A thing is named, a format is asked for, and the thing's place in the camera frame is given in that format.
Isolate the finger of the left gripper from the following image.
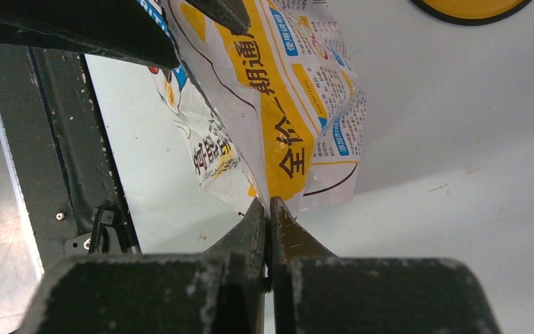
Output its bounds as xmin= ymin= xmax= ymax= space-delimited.
xmin=0 ymin=1 xmax=179 ymax=70
xmin=186 ymin=0 xmax=250 ymax=35

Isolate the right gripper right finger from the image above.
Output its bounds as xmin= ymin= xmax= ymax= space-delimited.
xmin=269 ymin=197 xmax=501 ymax=333

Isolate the yellow double pet bowl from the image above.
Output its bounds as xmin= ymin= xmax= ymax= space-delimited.
xmin=411 ymin=0 xmax=531 ymax=26

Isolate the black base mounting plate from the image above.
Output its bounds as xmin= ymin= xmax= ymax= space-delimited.
xmin=0 ymin=45 xmax=140 ymax=271

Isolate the colourful pet food bag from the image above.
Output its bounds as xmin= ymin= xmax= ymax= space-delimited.
xmin=141 ymin=1 xmax=366 ymax=214

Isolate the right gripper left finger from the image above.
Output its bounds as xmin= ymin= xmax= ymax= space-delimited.
xmin=19 ymin=200 xmax=266 ymax=333

